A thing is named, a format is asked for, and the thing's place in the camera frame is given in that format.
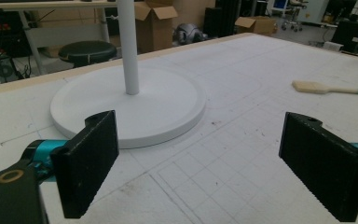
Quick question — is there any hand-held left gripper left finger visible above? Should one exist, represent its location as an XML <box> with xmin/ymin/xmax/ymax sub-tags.
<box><xmin>21</xmin><ymin>109</ymin><xmax>120</xmax><ymax>219</ymax></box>

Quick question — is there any black round stool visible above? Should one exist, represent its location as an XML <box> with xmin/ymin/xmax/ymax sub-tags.
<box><xmin>58</xmin><ymin>40</ymin><xmax>118</xmax><ymax>69</ymax></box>

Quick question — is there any black electronics rack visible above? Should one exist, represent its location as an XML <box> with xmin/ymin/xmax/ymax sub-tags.
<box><xmin>0</xmin><ymin>7</ymin><xmax>34</xmax><ymax>88</ymax></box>

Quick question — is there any black equipment case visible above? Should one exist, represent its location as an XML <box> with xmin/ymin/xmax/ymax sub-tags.
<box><xmin>203</xmin><ymin>0</ymin><xmax>241</xmax><ymax>39</ymax></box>

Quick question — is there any small cardboard box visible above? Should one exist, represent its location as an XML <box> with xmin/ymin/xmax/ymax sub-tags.
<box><xmin>234</xmin><ymin>15</ymin><xmax>278</xmax><ymax>36</ymax></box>

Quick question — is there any white round-base stand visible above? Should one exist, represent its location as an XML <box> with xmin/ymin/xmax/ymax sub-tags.
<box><xmin>49</xmin><ymin>0</ymin><xmax>207</xmax><ymax>149</ymax></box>

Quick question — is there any grey helmet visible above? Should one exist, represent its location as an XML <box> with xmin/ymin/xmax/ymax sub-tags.
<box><xmin>173</xmin><ymin>22</ymin><xmax>209</xmax><ymax>46</ymax></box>

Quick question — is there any wooden spatula with green handle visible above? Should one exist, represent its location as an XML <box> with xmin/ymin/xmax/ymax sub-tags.
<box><xmin>291</xmin><ymin>80</ymin><xmax>358</xmax><ymax>97</ymax></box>

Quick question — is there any open cardboard box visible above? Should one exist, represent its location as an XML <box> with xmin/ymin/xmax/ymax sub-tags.
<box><xmin>133</xmin><ymin>0</ymin><xmax>179</xmax><ymax>54</ymax></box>

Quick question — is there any rolling chair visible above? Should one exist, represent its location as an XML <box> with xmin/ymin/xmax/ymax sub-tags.
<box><xmin>280</xmin><ymin>0</ymin><xmax>309</xmax><ymax>33</ymax></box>

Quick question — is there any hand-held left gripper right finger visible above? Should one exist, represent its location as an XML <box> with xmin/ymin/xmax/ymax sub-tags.
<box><xmin>278</xmin><ymin>111</ymin><xmax>358</xmax><ymax>223</ymax></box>

